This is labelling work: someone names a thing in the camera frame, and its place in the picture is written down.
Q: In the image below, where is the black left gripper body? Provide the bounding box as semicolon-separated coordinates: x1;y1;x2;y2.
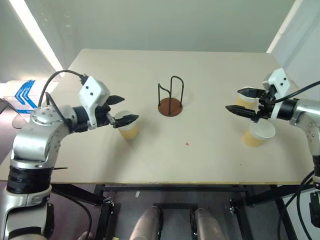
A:
94;101;116;127

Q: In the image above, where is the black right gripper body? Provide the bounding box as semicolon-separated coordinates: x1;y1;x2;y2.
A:
254;89;277;123

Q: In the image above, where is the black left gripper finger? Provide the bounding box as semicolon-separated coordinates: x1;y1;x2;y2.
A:
112;114;140;129
106;95;125;106

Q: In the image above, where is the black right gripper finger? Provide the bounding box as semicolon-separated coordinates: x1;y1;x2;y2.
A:
236;87;265;99
225;105;258;121

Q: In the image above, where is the yellow paper cup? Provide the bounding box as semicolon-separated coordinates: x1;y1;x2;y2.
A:
235;90;260;110
114;109;140;140
242;121;276;148

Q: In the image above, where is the silver robot left leg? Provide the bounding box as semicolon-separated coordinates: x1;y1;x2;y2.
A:
128;206;163;240

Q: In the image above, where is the silver robot leg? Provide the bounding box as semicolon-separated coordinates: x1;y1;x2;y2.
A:
128;206;163;240
193;208;227;240

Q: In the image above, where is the silver robot right leg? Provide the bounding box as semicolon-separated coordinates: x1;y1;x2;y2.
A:
193;208;227;240

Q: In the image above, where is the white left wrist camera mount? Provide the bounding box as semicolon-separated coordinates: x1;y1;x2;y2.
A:
79;75;111;130

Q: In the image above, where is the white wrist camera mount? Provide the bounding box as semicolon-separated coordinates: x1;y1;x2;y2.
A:
261;67;291;121
79;75;111;130

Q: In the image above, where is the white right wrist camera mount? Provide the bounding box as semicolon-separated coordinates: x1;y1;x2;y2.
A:
261;67;291;121

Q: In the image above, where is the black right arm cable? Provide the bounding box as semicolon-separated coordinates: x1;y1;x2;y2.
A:
272;80;320;104

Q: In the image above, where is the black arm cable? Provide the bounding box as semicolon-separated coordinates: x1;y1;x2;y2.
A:
272;80;320;104
37;70;87;126

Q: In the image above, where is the brown wire cup holder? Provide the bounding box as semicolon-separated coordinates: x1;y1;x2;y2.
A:
157;75;185;118

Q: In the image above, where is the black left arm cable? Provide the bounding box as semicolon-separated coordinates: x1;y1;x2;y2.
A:
37;70;87;126

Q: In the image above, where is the black metal table frame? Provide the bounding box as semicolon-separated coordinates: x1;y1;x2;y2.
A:
51;183;310;240

